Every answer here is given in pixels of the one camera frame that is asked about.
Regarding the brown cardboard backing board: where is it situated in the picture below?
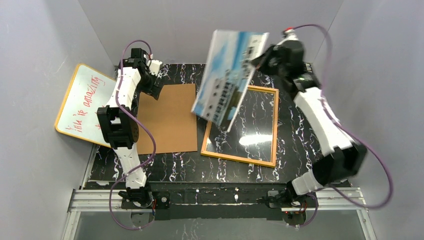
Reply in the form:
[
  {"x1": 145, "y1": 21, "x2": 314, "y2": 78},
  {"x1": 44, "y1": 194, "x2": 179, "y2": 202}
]
[{"x1": 137, "y1": 83, "x2": 198, "y2": 154}]

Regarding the building photo print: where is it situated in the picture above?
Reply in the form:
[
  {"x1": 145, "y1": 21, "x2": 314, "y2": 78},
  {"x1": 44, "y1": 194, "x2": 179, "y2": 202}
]
[{"x1": 191, "y1": 29, "x2": 269, "y2": 132}]

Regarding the yellow wooden picture frame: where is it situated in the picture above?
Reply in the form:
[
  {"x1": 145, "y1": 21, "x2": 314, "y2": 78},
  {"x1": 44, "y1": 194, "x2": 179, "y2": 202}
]
[{"x1": 200, "y1": 84, "x2": 280, "y2": 169}]

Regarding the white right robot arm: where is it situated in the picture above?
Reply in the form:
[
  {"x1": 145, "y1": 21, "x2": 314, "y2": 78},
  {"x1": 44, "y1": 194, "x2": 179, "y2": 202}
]
[{"x1": 251, "y1": 40, "x2": 367, "y2": 198}]

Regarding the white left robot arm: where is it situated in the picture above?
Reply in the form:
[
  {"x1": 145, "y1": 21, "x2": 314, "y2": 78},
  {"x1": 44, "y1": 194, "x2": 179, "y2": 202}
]
[{"x1": 96, "y1": 48, "x2": 164, "y2": 189}]

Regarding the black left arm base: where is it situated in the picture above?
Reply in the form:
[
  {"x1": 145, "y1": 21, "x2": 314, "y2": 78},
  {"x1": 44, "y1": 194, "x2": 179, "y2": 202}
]
[{"x1": 118, "y1": 189, "x2": 170, "y2": 210}]

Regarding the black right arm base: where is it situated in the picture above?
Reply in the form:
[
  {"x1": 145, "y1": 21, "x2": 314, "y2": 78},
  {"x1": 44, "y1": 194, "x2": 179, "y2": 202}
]
[{"x1": 264, "y1": 190, "x2": 319, "y2": 215}]

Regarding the whiteboard with red writing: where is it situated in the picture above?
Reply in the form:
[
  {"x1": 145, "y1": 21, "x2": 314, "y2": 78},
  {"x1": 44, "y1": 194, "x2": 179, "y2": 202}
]
[{"x1": 55, "y1": 63, "x2": 116, "y2": 148}]

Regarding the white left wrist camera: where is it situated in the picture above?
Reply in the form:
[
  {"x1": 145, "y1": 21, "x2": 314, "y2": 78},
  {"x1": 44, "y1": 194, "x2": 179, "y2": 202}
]
[{"x1": 147, "y1": 59, "x2": 163, "y2": 76}]

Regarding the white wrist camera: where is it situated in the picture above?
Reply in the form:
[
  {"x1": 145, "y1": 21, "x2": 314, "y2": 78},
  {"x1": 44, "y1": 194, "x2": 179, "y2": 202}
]
[
  {"x1": 281, "y1": 27, "x2": 299, "y2": 42},
  {"x1": 147, "y1": 59, "x2": 163, "y2": 76}
]

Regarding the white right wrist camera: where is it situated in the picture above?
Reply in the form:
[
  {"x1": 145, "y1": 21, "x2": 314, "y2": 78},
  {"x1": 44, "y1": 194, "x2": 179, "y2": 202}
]
[{"x1": 281, "y1": 27, "x2": 299, "y2": 42}]

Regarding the aluminium rail base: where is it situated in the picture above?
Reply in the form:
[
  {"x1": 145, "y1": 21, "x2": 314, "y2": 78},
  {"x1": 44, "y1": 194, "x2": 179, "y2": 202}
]
[{"x1": 62, "y1": 185, "x2": 377, "y2": 240}]

